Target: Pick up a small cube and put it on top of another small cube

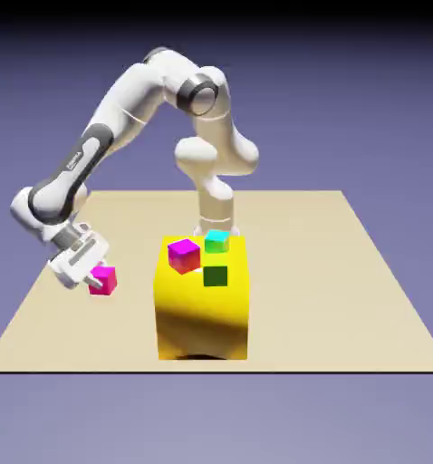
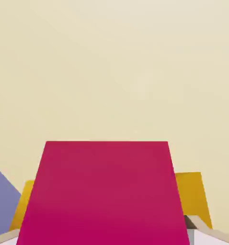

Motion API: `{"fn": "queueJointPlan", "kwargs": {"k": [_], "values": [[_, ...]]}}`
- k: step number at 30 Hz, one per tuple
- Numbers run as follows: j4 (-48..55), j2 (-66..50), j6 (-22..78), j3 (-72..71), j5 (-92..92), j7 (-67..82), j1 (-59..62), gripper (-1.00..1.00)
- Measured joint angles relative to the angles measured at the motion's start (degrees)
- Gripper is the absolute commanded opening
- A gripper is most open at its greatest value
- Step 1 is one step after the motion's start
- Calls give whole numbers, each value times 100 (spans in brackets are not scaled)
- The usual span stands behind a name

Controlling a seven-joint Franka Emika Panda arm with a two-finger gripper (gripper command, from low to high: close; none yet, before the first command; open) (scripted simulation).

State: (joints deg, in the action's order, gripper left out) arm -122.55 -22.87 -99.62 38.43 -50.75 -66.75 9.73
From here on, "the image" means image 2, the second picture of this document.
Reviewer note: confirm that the large lavender box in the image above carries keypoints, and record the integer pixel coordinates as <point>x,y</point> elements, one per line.
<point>1,202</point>

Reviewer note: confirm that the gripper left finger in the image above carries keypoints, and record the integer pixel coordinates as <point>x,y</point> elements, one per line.
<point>5,239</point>

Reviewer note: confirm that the large yellow box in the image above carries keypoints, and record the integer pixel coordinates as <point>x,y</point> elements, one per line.
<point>191,193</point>

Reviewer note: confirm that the small crimson cube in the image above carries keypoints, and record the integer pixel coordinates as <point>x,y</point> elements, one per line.
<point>105,191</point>

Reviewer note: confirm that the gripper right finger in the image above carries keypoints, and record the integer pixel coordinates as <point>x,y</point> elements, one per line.
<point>206,236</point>

